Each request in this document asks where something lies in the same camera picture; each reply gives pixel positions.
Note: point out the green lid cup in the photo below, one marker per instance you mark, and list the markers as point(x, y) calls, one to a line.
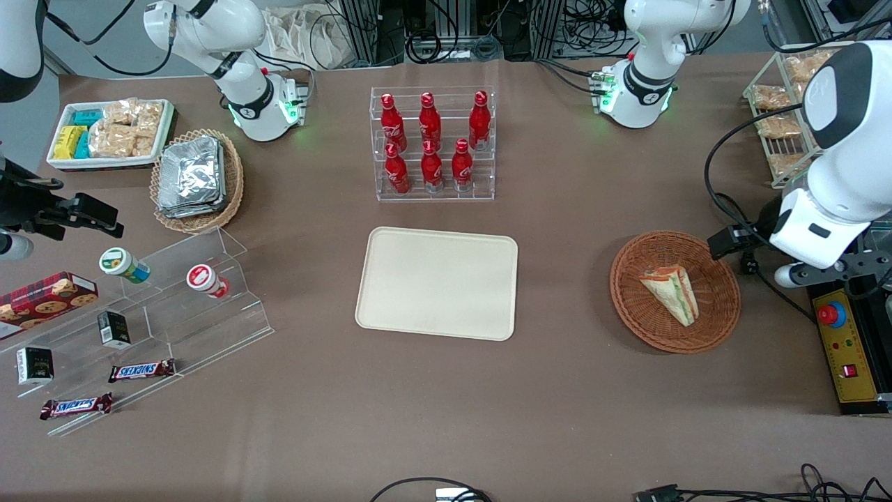
point(122, 264)

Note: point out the grey metal camera bracket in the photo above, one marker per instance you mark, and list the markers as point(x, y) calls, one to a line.
point(864, 265)

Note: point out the snickers chocolate bar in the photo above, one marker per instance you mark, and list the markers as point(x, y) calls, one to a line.
point(141, 370)
point(77, 406)

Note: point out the triangle sandwich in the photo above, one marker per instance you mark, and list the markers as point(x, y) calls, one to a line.
point(674, 293)

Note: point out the oval brown wicker basket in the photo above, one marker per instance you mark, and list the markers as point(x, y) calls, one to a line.
point(233, 181)

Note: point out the red tartan cookie box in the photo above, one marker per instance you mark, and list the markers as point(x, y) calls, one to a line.
point(45, 300)

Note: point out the cream cloth bag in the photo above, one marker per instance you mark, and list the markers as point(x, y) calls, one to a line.
point(306, 38)

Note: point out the yellow black control box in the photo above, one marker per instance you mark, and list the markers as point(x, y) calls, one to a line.
point(854, 369)

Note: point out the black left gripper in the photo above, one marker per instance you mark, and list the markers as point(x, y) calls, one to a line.
point(762, 222)

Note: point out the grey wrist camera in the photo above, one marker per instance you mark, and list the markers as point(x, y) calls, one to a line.
point(791, 276)
point(14, 245)

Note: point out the red lid cup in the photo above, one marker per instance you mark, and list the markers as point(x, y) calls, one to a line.
point(204, 279)

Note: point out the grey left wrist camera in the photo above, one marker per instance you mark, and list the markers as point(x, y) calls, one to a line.
point(791, 276)

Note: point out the red emergency stop button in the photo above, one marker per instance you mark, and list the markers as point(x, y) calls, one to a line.
point(829, 314)

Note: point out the small grey device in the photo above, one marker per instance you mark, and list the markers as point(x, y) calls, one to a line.
point(456, 495)

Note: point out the clear rice cracker bag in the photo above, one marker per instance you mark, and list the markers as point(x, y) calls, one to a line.
point(111, 141)
point(120, 113)
point(148, 118)

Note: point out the clear acrylic stepped display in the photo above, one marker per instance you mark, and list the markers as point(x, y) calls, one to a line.
point(174, 321)

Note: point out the clear acrylic bottle rack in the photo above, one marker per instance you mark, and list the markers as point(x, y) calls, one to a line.
point(432, 195)

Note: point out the clear biscuit bag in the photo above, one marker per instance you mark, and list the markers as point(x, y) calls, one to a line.
point(770, 97)
point(787, 164)
point(805, 68)
point(779, 127)

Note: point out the cream plastic tray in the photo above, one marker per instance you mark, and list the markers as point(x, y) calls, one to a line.
point(437, 282)

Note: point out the teal snack packet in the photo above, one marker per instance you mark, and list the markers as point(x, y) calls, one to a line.
point(87, 118)
point(83, 146)

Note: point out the red cola bottle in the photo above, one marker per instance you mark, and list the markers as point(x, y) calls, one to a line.
point(392, 125)
point(431, 122)
point(432, 171)
point(462, 169)
point(397, 173)
point(479, 122)

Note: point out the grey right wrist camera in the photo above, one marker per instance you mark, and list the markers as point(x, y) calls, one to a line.
point(14, 245)

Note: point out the yellow snack packet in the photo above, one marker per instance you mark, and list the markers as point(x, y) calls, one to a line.
point(68, 141)

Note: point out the small black box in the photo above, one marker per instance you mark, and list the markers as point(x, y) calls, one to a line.
point(35, 365)
point(113, 330)

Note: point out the white rectangular snack tray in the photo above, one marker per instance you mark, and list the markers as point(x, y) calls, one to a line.
point(63, 164)

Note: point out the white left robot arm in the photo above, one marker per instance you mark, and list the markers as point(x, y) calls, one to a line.
point(847, 174)

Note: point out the round brown wicker basket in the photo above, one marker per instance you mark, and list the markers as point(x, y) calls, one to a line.
point(648, 314)

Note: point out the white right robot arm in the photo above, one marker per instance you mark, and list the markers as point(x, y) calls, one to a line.
point(251, 97)

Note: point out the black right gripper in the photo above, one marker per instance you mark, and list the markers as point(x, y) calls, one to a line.
point(22, 202)

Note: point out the silver foil pack stack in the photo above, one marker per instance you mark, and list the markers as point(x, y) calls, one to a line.
point(189, 178)

